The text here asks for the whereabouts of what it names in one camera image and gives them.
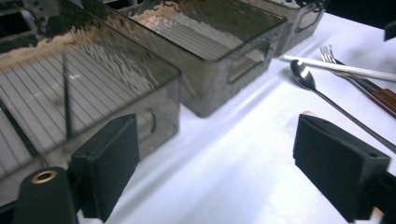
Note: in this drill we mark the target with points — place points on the white chopstick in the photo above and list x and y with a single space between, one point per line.
342 67

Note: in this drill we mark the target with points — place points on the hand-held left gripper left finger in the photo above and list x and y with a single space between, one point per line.
106 161

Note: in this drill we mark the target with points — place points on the smoky transparent plastic bin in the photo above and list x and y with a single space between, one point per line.
109 84
205 90
288 34

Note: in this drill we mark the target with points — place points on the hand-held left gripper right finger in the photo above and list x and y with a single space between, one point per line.
336 168

